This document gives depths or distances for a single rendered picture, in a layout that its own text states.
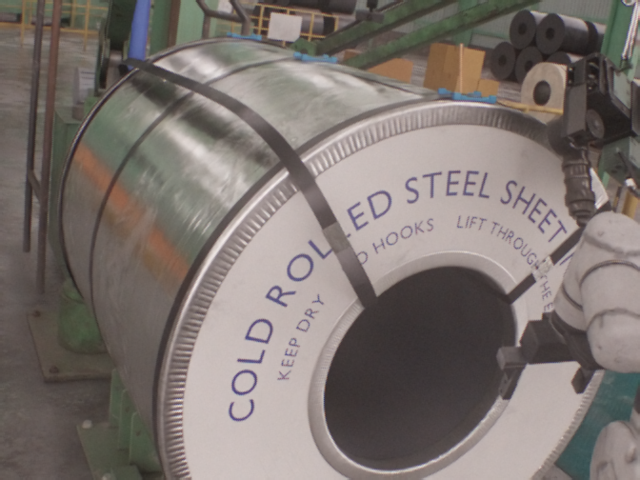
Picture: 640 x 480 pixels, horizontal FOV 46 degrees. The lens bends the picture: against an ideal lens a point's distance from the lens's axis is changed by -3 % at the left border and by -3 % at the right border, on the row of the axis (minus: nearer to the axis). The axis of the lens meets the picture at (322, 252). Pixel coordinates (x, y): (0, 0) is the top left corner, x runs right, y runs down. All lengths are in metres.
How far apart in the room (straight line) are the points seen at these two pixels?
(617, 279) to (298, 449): 0.85
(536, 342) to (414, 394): 0.91
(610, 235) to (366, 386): 1.19
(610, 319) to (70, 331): 2.57
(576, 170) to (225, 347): 0.76
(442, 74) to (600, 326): 10.72
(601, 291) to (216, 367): 0.74
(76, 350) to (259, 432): 1.80
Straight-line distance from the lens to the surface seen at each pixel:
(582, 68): 1.61
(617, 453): 0.74
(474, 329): 1.96
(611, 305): 0.99
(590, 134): 1.54
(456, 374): 2.00
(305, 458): 1.66
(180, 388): 1.45
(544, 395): 2.00
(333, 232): 1.38
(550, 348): 1.19
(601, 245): 1.06
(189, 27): 6.08
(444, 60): 11.66
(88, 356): 3.25
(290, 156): 1.37
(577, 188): 1.54
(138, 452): 2.51
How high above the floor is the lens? 1.48
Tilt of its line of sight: 17 degrees down
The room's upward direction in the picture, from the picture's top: 9 degrees clockwise
